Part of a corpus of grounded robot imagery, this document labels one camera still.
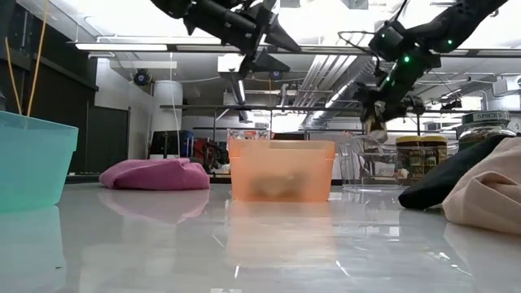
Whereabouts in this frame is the yellow-lid brown spice jar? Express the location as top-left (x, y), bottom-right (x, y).
top-left (395, 135), bottom-right (423, 186)
top-left (420, 134), bottom-right (449, 177)

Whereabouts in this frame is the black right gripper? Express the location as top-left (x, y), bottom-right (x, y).
top-left (357, 80), bottom-right (427, 124)

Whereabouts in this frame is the silver ceiling duct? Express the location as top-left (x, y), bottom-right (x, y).
top-left (292, 54), bottom-right (376, 128)

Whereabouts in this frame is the white cylindrical tank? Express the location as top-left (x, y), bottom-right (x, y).
top-left (151, 79), bottom-right (185, 158)

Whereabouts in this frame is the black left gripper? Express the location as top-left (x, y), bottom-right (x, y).
top-left (221, 0), bottom-right (304, 79)

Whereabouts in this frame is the clear plastic bin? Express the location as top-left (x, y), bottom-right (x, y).
top-left (336, 133), bottom-right (451, 194)

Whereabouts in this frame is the green-lid glass spice jar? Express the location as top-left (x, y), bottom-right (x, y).
top-left (456, 109), bottom-right (519, 153)

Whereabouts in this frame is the metal shelving rack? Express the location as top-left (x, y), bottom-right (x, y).
top-left (159, 103), bottom-right (368, 142)

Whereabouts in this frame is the pink cloth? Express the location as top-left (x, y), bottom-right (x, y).
top-left (98, 157), bottom-right (212, 192)

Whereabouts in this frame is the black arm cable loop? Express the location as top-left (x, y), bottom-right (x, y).
top-left (337, 28), bottom-right (382, 72)

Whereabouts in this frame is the beige cloth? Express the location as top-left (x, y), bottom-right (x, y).
top-left (441, 136), bottom-right (521, 238)

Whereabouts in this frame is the black cloth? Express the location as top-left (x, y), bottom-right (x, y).
top-left (396, 133), bottom-right (512, 212)

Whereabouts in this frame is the yellow hanging cable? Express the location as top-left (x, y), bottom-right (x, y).
top-left (3, 36), bottom-right (23, 116)
top-left (25, 0), bottom-right (51, 118)

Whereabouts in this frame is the orange plastic bin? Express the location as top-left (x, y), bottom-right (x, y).
top-left (226, 138), bottom-right (337, 203)

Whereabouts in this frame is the long ceiling light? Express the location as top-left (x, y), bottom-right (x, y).
top-left (73, 42), bottom-right (169, 53)

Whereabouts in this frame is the teal plastic bin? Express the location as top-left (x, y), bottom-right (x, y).
top-left (0, 109), bottom-right (80, 214)

